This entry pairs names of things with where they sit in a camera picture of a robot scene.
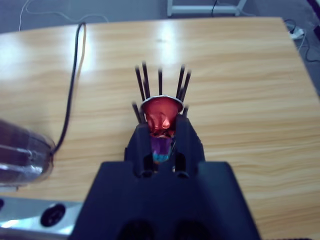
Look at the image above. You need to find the white power strip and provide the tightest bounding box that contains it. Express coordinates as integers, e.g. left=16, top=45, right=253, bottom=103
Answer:
left=289, top=27, right=305, bottom=40

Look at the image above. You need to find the white capsule coffee machine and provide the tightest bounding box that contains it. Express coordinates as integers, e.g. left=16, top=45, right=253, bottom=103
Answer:
left=0, top=117, right=85, bottom=238

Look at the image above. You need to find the purple coffee capsule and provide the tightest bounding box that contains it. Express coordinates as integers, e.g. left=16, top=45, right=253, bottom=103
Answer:
left=149, top=136, right=174, bottom=156

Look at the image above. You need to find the red coffee capsule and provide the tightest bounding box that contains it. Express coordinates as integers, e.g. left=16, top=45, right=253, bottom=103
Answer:
left=139, top=94, right=185, bottom=139

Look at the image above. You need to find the black capsule holder stand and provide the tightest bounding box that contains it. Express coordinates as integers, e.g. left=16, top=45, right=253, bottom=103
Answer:
left=131, top=59, right=193, bottom=126

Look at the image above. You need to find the white floor cable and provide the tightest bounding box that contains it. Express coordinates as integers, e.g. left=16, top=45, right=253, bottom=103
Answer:
left=18, top=0, right=110, bottom=32

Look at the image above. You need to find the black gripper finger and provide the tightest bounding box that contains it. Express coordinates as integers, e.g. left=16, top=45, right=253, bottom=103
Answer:
left=124, top=123, right=154, bottom=179
left=171, top=116, right=206, bottom=179

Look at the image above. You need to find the white metal frame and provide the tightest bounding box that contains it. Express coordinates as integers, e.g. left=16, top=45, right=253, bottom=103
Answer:
left=166, top=0, right=247, bottom=17

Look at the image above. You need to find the teal coffee capsule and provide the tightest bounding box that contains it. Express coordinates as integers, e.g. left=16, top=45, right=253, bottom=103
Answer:
left=152, top=152, right=170, bottom=163

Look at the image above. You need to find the black machine power cable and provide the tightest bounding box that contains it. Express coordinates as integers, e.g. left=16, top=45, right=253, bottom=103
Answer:
left=50, top=22, right=88, bottom=158

